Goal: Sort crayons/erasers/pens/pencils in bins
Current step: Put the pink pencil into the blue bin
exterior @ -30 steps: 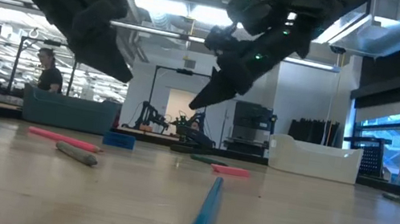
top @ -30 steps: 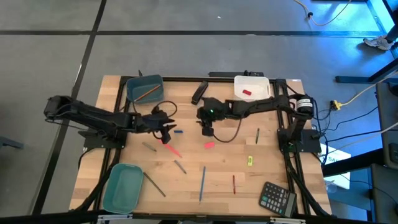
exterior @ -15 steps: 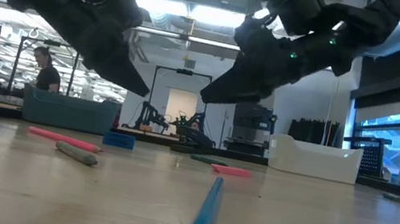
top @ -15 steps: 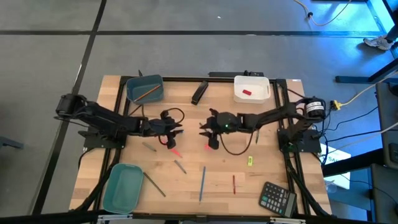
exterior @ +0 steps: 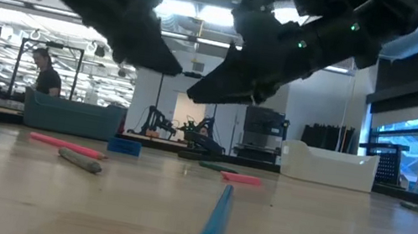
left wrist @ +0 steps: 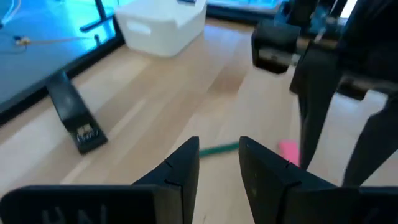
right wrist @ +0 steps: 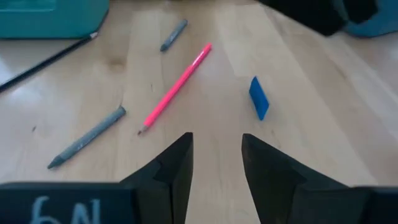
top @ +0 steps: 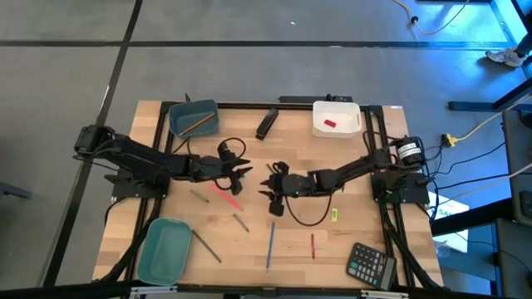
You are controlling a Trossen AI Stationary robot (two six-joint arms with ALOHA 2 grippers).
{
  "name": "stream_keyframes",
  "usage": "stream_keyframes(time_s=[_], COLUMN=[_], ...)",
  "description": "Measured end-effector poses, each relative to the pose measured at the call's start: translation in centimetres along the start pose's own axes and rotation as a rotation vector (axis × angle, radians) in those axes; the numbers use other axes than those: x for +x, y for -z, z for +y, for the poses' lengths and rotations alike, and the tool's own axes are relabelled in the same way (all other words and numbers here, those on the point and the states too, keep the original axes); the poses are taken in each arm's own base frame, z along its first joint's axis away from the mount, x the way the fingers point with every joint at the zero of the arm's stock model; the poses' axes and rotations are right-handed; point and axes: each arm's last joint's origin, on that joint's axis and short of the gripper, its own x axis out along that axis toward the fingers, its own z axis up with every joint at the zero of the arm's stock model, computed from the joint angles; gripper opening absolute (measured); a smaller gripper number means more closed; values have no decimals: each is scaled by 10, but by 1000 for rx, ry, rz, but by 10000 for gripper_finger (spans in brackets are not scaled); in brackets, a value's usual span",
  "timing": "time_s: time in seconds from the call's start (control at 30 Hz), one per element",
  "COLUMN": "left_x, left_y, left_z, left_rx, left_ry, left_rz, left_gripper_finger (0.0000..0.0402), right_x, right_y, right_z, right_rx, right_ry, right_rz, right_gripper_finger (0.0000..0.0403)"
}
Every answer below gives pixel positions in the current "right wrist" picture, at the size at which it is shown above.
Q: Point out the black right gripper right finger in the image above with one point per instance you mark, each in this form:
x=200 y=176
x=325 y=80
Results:
x=295 y=202

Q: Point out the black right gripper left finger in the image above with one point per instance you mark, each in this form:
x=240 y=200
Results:
x=155 y=199

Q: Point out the blue eraser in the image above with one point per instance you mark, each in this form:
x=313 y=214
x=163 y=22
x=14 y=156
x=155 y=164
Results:
x=258 y=98

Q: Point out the grey crayon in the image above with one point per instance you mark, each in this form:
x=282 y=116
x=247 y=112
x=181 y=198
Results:
x=87 y=138
x=173 y=35

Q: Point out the pink pencil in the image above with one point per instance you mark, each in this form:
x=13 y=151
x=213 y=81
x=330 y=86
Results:
x=174 y=90

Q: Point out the black pencil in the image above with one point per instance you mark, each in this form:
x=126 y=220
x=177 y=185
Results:
x=46 y=62

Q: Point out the black stapler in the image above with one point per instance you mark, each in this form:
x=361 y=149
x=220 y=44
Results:
x=311 y=14

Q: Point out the teal plastic bin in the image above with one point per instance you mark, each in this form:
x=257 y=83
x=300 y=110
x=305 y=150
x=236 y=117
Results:
x=46 y=21

